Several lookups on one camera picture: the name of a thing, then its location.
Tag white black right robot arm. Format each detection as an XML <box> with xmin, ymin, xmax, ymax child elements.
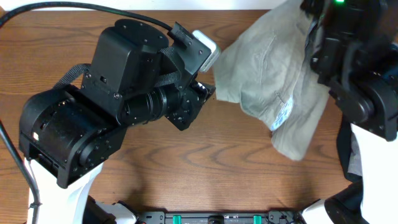
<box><xmin>295</xmin><ymin>0</ymin><xmax>397</xmax><ymax>223</ymax></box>

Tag black garment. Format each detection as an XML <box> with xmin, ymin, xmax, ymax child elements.
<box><xmin>336</xmin><ymin>116</ymin><xmax>362</xmax><ymax>183</ymax></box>

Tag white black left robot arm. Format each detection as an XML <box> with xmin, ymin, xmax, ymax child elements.
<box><xmin>19</xmin><ymin>19</ymin><xmax>221</xmax><ymax>223</ymax></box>

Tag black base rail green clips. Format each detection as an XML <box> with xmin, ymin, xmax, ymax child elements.
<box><xmin>137</xmin><ymin>210</ymin><xmax>305</xmax><ymax>224</ymax></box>

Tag grey garment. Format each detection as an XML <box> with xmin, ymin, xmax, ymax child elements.
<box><xmin>348</xmin><ymin>134</ymin><xmax>363</xmax><ymax>177</ymax></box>

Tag khaki green shorts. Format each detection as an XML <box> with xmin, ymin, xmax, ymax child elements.
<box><xmin>213</xmin><ymin>0</ymin><xmax>329</xmax><ymax>161</ymax></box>

